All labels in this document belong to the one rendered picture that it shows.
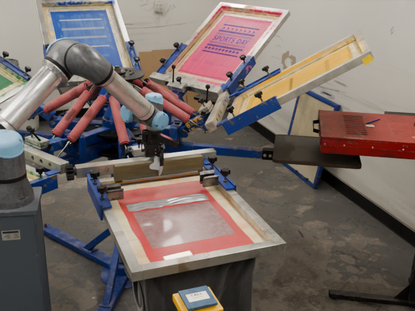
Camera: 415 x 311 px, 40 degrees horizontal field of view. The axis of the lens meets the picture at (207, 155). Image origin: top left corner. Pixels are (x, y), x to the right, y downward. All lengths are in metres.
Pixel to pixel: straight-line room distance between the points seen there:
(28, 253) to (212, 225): 0.73
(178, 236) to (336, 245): 2.10
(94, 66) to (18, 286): 0.80
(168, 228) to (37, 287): 0.55
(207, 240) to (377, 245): 2.22
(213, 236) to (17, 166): 0.79
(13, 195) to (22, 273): 0.28
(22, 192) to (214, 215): 0.81
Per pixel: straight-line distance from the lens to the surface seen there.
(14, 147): 1.92
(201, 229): 2.27
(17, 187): 1.96
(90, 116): 3.01
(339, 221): 4.49
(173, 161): 2.53
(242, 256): 2.09
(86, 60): 2.03
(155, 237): 2.22
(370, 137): 2.96
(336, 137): 2.91
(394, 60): 4.25
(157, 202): 2.47
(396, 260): 4.11
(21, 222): 1.98
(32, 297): 2.13
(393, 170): 4.35
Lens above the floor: 2.07
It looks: 22 degrees down
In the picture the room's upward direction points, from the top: 1 degrees clockwise
